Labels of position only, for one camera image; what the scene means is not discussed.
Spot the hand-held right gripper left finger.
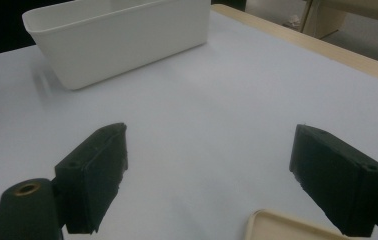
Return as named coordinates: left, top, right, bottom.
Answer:
left=54, top=122, right=129, bottom=235

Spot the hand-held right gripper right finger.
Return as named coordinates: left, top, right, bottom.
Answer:
left=289, top=123, right=378, bottom=238

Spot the crumpled white paper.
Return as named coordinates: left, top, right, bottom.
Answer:
left=282, top=14, right=304, bottom=30

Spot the beige wooden shelf unit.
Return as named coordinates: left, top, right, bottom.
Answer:
left=301, top=0, right=378, bottom=40

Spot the white table mat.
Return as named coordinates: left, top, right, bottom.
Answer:
left=0, top=9, right=378, bottom=240

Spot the light wooden table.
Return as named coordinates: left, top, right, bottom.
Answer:
left=210, top=3, right=378, bottom=89

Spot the beige rectangular box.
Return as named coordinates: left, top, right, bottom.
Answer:
left=244, top=208, right=353, bottom=240

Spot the white rectangular plastic bin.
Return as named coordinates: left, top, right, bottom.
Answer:
left=21, top=0, right=212, bottom=91

